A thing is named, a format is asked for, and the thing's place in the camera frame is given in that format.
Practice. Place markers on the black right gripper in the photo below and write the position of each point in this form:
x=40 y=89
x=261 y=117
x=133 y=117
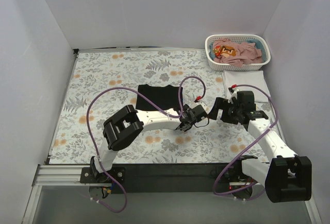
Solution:
x=223 y=108

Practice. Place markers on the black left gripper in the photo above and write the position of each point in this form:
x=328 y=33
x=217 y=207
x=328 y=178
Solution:
x=187 y=118

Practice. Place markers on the black t-shirt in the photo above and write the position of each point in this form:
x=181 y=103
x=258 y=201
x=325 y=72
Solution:
x=164 y=97

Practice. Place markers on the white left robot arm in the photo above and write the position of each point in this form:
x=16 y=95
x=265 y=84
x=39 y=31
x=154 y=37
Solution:
x=123 y=128

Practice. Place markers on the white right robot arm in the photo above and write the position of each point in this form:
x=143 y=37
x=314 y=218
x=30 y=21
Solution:
x=288 y=176

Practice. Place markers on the folded white t-shirt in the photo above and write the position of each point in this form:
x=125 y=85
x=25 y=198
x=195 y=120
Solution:
x=254 y=78

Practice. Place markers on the white plastic laundry basket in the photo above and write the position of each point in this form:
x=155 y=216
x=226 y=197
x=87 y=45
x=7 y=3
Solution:
x=237 y=39

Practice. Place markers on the pink t-shirt with print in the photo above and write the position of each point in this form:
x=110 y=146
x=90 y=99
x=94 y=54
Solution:
x=226 y=51

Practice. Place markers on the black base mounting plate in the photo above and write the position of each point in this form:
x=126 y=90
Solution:
x=168 y=178

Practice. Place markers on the blue garment in basket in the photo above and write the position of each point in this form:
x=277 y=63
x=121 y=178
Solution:
x=258 y=45

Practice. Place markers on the floral patterned table mat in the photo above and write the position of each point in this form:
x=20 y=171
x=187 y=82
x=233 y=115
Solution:
x=103 y=83

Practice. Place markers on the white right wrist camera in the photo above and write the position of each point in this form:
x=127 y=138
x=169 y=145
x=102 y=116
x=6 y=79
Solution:
x=233 y=93

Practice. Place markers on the aluminium frame rail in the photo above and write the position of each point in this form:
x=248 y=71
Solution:
x=58 y=197

